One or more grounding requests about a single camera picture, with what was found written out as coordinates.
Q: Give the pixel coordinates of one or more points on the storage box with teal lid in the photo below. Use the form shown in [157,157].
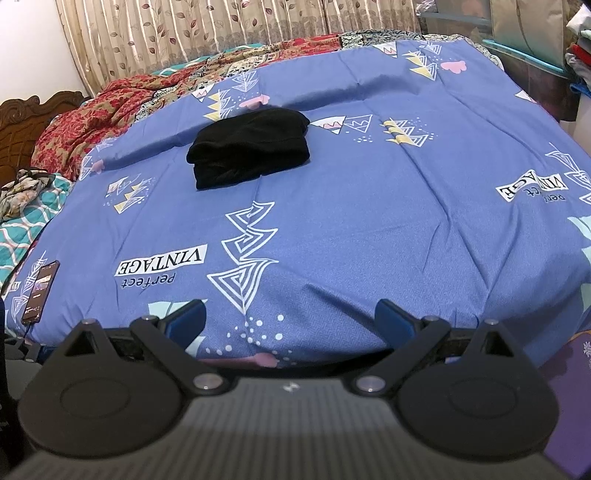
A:
[540,78]

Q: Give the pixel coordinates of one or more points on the stack of folded clothes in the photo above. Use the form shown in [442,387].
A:
[581,50]

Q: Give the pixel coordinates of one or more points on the carved wooden headboard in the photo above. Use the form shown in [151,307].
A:
[32,124]

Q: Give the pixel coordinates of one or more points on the black pants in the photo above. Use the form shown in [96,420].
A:
[249,147]

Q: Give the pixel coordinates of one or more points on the teal patterned sheet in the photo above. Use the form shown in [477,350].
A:
[32,217]

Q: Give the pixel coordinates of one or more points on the purple floral cloth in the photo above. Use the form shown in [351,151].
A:
[570,392]

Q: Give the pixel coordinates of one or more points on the beige fabric cover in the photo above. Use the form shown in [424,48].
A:
[526,18]

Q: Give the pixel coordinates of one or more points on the black smartphone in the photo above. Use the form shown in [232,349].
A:
[40,290]

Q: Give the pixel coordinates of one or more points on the translucent plastic storage box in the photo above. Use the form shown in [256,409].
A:
[455,16]

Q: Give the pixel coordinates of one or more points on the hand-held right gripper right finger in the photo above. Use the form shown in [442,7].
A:
[392,323]

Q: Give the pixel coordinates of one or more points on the patterned patchwork blanket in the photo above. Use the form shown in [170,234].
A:
[286,53]

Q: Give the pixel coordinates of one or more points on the dark floral cloth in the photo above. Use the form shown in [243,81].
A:
[21,189]

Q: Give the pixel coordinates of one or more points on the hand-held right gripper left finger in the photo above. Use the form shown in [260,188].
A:
[185,323]

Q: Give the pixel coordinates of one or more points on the beige leaf-print curtain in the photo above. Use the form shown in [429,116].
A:
[207,27]

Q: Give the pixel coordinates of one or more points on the blue printed bedsheet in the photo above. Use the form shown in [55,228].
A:
[369,207]

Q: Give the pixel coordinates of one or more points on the red floral blanket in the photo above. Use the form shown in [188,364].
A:
[111,110]

